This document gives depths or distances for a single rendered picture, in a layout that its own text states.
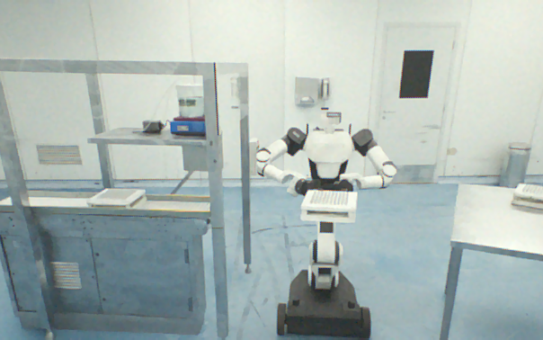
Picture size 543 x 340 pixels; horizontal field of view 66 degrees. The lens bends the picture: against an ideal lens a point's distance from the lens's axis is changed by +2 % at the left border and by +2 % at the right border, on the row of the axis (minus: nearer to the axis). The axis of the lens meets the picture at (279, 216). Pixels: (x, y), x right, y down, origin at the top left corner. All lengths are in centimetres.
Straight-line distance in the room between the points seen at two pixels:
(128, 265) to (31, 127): 411
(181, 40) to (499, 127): 449
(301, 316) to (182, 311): 75
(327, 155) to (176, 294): 125
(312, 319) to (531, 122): 510
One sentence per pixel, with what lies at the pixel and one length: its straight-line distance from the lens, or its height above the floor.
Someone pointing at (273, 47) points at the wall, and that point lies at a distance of 577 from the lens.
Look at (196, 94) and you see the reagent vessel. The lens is 232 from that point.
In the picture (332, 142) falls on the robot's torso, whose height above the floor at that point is 121.
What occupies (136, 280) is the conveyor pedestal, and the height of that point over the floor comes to 39.
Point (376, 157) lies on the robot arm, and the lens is 248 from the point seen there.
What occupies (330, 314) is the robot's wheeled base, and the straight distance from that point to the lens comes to 263.
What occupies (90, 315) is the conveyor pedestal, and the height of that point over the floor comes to 13.
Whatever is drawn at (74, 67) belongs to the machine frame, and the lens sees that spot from 236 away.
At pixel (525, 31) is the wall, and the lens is 675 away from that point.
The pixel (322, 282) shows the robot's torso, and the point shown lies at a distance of 274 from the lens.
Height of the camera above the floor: 164
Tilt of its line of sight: 20 degrees down
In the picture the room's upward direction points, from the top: straight up
